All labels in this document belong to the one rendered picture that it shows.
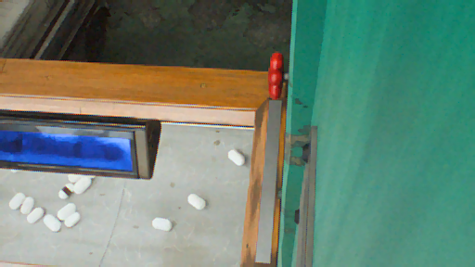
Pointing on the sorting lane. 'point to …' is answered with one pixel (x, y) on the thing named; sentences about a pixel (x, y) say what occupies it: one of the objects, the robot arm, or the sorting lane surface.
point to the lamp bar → (79, 144)
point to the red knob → (276, 77)
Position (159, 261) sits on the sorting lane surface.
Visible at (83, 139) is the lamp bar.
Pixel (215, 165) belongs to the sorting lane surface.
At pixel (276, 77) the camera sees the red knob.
